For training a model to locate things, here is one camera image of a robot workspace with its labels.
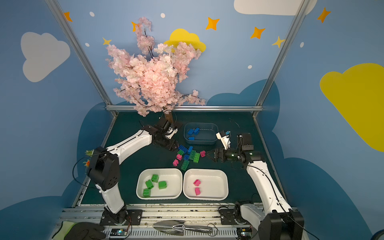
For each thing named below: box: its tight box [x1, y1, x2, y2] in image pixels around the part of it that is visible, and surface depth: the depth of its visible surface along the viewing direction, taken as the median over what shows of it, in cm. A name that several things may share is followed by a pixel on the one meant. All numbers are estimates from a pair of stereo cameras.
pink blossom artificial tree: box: [105, 17, 206, 123], surface depth 73 cm
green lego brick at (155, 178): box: [151, 174, 159, 183], surface depth 86 cm
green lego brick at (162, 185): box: [158, 181, 167, 190], surface depth 86 cm
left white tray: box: [136, 168, 183, 200], surface depth 86 cm
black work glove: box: [64, 222, 106, 240], surface depth 71 cm
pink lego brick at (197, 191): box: [194, 187, 201, 196], surface depth 84 cm
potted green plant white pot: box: [83, 149, 95, 167], surface depth 86 cm
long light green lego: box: [193, 152, 201, 164], surface depth 98 cm
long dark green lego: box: [180, 160, 190, 171], surface depth 93 cm
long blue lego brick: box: [178, 144, 188, 154], surface depth 101 cm
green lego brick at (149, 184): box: [145, 179, 154, 190], surface depth 85 cm
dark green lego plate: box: [189, 150, 196, 160], surface depth 98 cm
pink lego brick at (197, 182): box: [193, 179, 201, 187], surface depth 86 cm
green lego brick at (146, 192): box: [143, 188, 151, 198], surface depth 81 cm
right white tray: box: [182, 168, 229, 201], surface depth 86 cm
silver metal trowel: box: [152, 220, 213, 236], surface depth 72 cm
